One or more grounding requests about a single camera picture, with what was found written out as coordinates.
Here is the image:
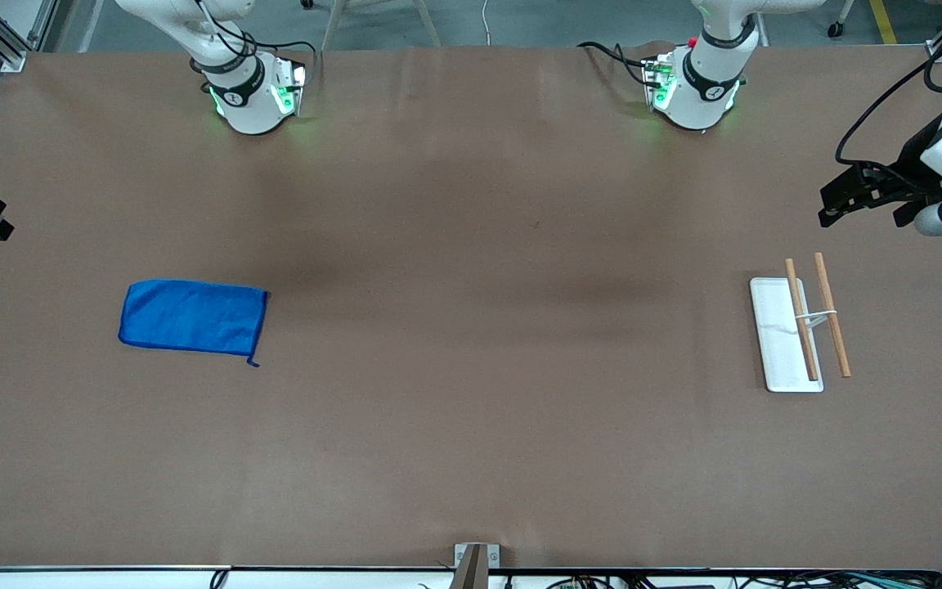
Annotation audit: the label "blue cloth towel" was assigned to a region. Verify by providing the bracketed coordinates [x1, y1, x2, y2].
[118, 279, 269, 367]

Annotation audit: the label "white rack with wooden bars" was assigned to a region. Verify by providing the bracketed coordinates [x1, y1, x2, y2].
[749, 252, 853, 393]

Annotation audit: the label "black right arm base cable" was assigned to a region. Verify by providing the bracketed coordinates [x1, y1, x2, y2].
[254, 41, 321, 83]

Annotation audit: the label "black left arm base cable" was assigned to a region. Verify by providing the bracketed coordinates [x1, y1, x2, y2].
[577, 41, 656, 87]

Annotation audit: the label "bundle of cables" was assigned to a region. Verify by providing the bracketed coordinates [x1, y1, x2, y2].
[545, 571, 942, 589]

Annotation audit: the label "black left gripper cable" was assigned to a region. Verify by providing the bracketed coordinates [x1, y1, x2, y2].
[837, 12, 942, 169]

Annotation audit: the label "black arm base cable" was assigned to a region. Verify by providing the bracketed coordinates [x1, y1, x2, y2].
[254, 41, 321, 83]
[577, 41, 656, 87]

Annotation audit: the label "light wooden stand legs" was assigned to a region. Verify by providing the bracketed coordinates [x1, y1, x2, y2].
[320, 0, 443, 50]

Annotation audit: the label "grey metal bracket with post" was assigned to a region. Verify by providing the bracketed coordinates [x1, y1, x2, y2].
[451, 542, 500, 589]

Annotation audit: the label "white leg with caster wheel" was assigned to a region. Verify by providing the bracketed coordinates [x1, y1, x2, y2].
[827, 0, 858, 38]

